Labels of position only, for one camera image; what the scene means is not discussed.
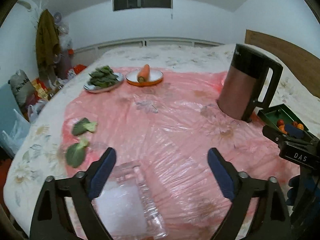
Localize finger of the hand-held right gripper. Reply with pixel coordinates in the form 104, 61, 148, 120
262, 125, 288, 145
286, 123, 320, 143

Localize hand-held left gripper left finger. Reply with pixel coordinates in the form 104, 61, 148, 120
29, 147, 117, 240

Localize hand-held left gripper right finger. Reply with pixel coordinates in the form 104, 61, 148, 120
207, 147, 292, 240

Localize green shallow box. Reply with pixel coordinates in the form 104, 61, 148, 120
257, 104, 310, 135

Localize person's right hand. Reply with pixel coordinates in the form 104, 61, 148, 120
287, 174, 304, 207

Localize bok choy piece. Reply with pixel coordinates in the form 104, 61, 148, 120
65, 137, 89, 168
72, 117, 97, 136

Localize clear glass tray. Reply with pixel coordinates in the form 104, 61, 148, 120
91, 161, 168, 240

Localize pink and black kettle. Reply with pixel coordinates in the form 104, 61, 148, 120
216, 43, 284, 123

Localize pink plastic sheet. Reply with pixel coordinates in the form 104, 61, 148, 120
61, 66, 300, 240

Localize wooden headboard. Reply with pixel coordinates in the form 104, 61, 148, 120
244, 29, 320, 98

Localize patterned plate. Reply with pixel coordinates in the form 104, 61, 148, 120
84, 72, 124, 93

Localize white plastic bag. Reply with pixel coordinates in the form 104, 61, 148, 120
1, 109, 30, 155
27, 101, 48, 120

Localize pile of green leaves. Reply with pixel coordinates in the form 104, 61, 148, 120
89, 65, 119, 88

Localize red and yellow carton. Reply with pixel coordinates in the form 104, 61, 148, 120
31, 78, 50, 100

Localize carrot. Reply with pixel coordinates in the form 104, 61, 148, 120
137, 64, 150, 83

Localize orange rimmed white plate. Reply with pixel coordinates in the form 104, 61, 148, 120
125, 69, 164, 87

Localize purple bin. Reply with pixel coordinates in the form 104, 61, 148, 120
56, 50, 74, 79

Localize light blue board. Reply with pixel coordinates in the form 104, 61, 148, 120
0, 82, 23, 140

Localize grey printed sack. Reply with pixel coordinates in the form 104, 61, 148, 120
8, 69, 35, 108

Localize clear plastic bags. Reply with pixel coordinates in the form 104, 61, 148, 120
54, 11, 73, 50

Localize olive coat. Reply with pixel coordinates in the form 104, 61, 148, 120
35, 9, 61, 74

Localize white slatted wall panel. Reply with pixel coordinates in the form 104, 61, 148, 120
71, 37, 225, 63

